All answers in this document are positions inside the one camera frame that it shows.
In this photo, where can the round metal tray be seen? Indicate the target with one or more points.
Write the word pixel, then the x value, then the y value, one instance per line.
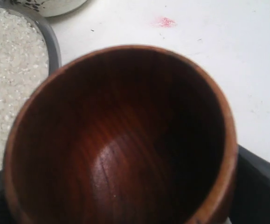
pixel 54 53

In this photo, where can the rice pile in tray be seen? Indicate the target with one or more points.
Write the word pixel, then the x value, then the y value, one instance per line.
pixel 11 81

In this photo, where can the small white ceramic bowl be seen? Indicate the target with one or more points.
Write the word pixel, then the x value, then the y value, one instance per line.
pixel 49 8

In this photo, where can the brown wooden cup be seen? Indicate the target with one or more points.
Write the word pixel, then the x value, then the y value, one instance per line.
pixel 130 134

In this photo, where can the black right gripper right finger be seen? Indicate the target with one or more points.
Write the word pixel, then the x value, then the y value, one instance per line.
pixel 251 203

